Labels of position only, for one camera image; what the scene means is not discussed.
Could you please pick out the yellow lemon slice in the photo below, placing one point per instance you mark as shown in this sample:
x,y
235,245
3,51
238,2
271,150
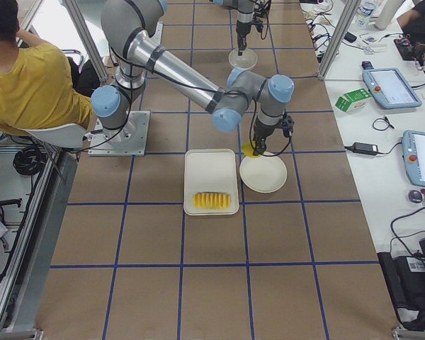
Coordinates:
x,y
247,150

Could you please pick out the white bowl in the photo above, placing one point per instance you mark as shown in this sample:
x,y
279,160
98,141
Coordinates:
x,y
246,59

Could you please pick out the robot base metal plate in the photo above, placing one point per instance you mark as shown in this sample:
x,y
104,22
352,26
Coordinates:
x,y
131,140

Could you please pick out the white plate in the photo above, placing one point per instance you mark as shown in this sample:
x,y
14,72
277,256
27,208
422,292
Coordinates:
x,y
263,174

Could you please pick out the white rectangular tray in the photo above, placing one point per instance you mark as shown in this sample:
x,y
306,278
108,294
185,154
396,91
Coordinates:
x,y
210,170

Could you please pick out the sliced yellow fruit row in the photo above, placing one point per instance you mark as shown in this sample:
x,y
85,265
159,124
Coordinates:
x,y
212,200

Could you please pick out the green white carton box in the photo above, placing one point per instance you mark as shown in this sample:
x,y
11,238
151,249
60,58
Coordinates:
x,y
352,100

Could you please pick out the black power adapter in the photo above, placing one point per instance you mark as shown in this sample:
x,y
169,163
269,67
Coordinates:
x,y
365,148

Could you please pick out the plastic water bottle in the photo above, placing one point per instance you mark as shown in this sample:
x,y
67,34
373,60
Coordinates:
x,y
364,13

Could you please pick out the upper blue teach pendant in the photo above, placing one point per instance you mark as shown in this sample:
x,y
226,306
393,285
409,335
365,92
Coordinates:
x,y
390,89

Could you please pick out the blue teach pendant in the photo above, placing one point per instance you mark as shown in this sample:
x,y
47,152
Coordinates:
x,y
390,89
413,146

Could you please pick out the lower blue teach pendant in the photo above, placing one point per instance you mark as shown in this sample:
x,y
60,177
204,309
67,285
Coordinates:
x,y
413,146

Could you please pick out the person at right desk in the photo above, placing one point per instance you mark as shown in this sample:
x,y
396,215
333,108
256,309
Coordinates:
x,y
412,24

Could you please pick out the white chair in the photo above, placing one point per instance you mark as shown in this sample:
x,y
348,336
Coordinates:
x,y
69,136

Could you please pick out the black bag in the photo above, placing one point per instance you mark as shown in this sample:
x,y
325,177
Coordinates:
x,y
405,280

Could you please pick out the person in yellow shirt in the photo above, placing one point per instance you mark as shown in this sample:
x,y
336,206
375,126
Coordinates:
x,y
40,87

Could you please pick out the aluminium frame post right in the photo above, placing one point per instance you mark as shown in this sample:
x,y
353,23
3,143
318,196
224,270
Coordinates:
x,y
347,13

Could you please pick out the aluminium frame post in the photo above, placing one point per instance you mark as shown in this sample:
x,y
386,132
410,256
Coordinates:
x,y
347,13
86,38

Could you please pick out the aluminium frame post left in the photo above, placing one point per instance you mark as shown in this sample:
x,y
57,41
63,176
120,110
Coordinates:
x,y
86,38

